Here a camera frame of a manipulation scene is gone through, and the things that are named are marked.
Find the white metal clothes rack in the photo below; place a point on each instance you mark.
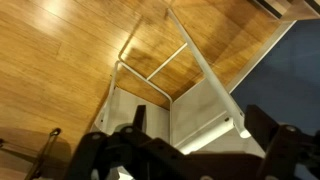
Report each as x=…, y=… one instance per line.
x=202, y=119

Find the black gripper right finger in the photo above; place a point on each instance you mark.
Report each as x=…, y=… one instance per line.
x=260, y=125

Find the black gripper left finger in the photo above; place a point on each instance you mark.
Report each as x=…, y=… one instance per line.
x=140, y=118

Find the black office chair base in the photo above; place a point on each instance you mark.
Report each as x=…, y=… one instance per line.
x=39, y=160

